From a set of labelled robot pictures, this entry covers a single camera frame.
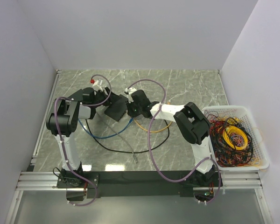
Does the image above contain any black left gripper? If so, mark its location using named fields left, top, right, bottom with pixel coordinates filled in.
left=92, top=87, right=122, bottom=107

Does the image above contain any blue ethernet cable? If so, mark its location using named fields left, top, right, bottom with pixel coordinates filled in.
left=78, top=118, right=134, bottom=140

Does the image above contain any dark network switch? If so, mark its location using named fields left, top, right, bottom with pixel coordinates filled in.
left=104, top=93, right=128, bottom=122

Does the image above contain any yellow ethernet cable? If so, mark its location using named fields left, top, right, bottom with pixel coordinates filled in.
left=134, top=100, right=173, bottom=133

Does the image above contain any black ethernet cable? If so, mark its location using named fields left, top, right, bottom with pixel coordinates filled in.
left=85, top=116, right=170, bottom=154

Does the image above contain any grey ethernet cable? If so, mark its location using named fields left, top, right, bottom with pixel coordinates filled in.
left=97, top=112, right=140, bottom=163

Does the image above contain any black network switch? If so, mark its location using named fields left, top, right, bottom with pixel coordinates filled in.
left=67, top=89, right=84, bottom=102

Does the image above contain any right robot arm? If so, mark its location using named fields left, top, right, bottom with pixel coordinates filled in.
left=125, top=87, right=216, bottom=186

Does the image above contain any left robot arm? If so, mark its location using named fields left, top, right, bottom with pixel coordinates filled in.
left=46, top=87, right=120, bottom=188

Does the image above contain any white plastic basket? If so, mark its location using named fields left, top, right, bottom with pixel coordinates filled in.
left=203, top=105, right=270, bottom=172

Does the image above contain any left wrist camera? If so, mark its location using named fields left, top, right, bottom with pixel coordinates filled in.
left=90, top=79, right=105, bottom=92

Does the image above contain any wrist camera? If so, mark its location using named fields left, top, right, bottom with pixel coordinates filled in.
left=124, top=87, right=137, bottom=103
left=90, top=79, right=105, bottom=92

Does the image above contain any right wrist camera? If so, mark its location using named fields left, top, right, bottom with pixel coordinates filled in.
left=124, top=87, right=137, bottom=103

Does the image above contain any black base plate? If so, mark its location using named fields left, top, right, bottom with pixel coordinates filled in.
left=56, top=171, right=223, bottom=198

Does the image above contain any tangled wire bundle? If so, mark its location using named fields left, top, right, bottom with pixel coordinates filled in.
left=204, top=111, right=263, bottom=168

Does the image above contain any aluminium rail frame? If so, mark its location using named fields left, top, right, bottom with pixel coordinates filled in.
left=11, top=70, right=273, bottom=224

